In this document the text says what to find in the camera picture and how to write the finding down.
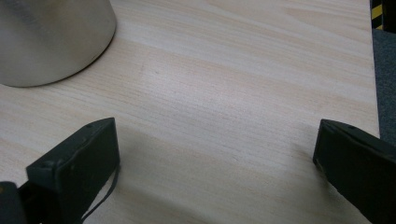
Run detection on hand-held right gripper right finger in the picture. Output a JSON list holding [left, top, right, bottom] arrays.
[[312, 119, 396, 224]]

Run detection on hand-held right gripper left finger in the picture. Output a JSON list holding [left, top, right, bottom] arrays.
[[18, 117, 121, 224]]

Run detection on steel cup with handle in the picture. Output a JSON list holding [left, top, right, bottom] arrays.
[[0, 0, 118, 89]]

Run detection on yellow black striped stand base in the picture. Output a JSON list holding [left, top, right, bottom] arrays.
[[370, 0, 385, 31]]

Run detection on thin black cord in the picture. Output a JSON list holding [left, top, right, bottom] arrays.
[[81, 165, 121, 224]]

